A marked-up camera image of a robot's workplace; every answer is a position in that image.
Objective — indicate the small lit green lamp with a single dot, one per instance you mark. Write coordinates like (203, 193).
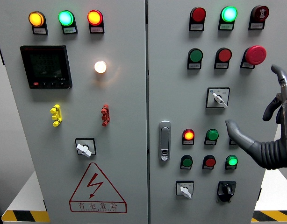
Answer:
(232, 161)

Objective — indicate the small label plate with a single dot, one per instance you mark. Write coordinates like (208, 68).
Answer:
(207, 167)
(97, 30)
(185, 167)
(247, 65)
(225, 26)
(210, 142)
(188, 142)
(40, 31)
(70, 30)
(230, 167)
(231, 142)
(256, 26)
(194, 66)
(221, 65)
(196, 27)

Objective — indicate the black cabinet hinge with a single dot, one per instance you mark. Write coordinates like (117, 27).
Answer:
(0, 54)
(45, 205)
(260, 193)

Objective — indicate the small red push button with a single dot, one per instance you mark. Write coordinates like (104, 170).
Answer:
(210, 161)

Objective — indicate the black yellow striped tape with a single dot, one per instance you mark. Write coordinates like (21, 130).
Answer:
(274, 216)
(24, 216)

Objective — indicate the small lit red lamp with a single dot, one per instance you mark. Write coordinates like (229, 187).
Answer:
(188, 135)

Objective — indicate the small green push button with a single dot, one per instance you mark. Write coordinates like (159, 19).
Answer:
(187, 161)

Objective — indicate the large red stop button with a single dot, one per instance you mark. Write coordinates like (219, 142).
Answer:
(256, 54)

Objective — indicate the silver door lock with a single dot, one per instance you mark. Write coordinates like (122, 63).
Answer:
(164, 140)

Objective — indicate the large red push button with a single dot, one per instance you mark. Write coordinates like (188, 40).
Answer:
(224, 55)

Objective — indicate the grey cabinet door with lock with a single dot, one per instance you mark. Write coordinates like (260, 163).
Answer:
(171, 93)

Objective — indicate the large green push button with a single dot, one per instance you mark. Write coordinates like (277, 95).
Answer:
(196, 55)

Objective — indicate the red buzzer lamp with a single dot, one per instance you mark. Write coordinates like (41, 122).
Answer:
(260, 12)

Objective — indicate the large green indicator lamp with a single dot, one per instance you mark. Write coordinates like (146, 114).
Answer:
(229, 14)
(66, 18)

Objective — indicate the grey cabinet door with display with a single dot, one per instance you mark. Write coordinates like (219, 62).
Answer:
(124, 105)

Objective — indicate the large dark red lamp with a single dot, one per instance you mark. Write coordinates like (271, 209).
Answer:
(198, 14)

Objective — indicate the red warning triangle sticker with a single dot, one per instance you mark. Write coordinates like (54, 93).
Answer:
(98, 206)

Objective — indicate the white glowing lamp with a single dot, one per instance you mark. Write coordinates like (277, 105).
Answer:
(100, 67)

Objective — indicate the large lit red lamp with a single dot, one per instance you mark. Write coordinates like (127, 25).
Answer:
(94, 17)

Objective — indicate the black digital display meter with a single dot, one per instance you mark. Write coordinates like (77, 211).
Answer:
(46, 66)

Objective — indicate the large yellow indicator lamp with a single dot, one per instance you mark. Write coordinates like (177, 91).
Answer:
(36, 18)

